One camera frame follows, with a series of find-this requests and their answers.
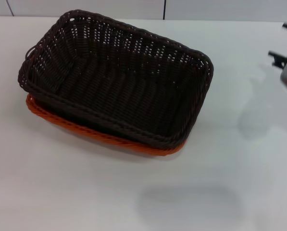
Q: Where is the orange woven basket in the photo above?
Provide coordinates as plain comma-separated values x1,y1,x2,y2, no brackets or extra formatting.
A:
25,54,187,156

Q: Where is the dark brown woven basket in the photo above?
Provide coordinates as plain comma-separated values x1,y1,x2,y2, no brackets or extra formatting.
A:
18,9,215,149

